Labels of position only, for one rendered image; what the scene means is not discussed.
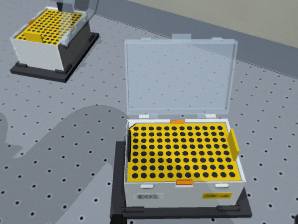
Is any white tip box with clear lid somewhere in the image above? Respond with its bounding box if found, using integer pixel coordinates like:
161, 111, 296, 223
10, 0, 99, 71
124, 34, 246, 208

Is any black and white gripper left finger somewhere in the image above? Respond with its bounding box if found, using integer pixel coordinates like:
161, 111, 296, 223
110, 214, 127, 224

